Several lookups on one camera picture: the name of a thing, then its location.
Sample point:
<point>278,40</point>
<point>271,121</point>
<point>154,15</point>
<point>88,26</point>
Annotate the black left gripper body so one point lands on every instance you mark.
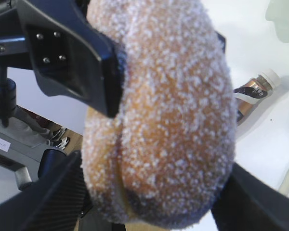
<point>13,49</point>

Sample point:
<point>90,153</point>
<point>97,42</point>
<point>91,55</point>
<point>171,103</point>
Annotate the green wavy glass plate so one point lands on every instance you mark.
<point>278,13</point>

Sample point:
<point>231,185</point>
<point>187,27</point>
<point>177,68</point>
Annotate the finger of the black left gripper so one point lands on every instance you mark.
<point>69,57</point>

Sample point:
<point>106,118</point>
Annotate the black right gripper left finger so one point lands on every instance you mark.
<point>57,202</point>

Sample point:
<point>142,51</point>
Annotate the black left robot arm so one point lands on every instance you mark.
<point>2,96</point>

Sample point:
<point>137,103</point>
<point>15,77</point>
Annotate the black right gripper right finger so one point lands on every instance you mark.
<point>247,204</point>

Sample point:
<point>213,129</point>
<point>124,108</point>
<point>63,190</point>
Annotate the sugar dusted bread loaf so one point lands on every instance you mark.
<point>165,157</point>

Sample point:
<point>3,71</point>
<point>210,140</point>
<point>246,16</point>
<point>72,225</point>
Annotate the brown Nescafe coffee bottle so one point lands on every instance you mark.
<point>254,91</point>

